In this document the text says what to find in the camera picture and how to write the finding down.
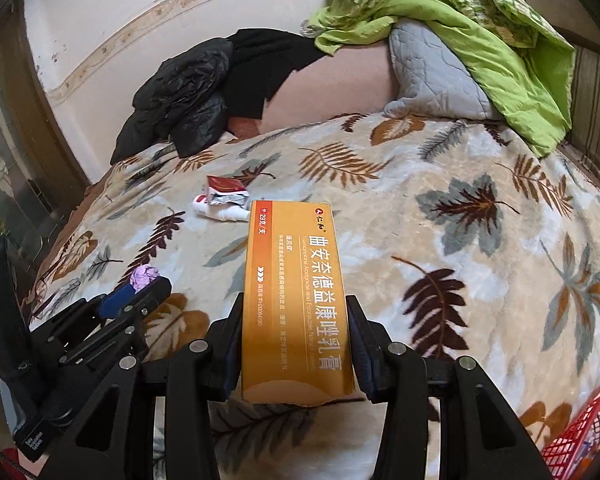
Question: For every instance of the small silver thing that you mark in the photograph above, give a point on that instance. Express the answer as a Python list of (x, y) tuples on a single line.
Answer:
[(307, 29)]

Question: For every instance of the dark wooden door frame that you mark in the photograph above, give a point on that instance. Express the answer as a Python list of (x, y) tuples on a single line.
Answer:
[(44, 125)]

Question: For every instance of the black puffer jacket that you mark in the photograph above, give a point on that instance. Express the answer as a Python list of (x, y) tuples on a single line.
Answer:
[(179, 100)]

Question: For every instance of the black cloth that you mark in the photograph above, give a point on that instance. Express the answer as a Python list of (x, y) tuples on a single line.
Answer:
[(265, 75)]

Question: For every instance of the green patterned quilt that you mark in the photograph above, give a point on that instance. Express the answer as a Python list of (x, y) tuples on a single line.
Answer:
[(480, 60)]

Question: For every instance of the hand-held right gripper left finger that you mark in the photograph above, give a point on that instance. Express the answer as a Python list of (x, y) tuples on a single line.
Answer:
[(232, 360)]

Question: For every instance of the red plastic basket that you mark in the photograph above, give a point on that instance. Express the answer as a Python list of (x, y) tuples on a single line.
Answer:
[(585, 440)]

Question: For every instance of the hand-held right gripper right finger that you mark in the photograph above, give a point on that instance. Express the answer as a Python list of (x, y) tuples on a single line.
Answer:
[(365, 360)]

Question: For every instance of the grey quilted pillow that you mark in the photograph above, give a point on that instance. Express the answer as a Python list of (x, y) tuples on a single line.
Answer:
[(430, 75)]

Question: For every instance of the long orange box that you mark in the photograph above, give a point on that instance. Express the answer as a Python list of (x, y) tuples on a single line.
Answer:
[(295, 300)]

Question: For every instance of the red and white wrapper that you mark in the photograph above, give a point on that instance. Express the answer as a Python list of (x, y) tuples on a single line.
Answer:
[(224, 185)]

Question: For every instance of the leaf print blanket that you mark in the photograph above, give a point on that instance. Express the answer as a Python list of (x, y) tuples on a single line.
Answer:
[(430, 260)]

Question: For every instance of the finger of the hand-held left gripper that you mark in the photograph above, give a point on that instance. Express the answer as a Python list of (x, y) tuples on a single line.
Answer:
[(114, 340), (124, 300)]

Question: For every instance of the white tube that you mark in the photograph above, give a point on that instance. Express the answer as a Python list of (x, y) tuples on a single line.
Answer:
[(224, 215)]

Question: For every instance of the silver foil blister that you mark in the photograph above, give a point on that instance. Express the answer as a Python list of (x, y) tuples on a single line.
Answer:
[(227, 200)]

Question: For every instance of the striped beige cushion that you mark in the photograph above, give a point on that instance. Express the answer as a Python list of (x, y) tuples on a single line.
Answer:
[(595, 110)]

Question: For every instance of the pink and brown sofa backrest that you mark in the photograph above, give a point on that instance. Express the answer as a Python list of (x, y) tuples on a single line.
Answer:
[(330, 95)]

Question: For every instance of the purple wrapper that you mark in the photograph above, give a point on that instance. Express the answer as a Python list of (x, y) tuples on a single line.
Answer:
[(144, 279)]

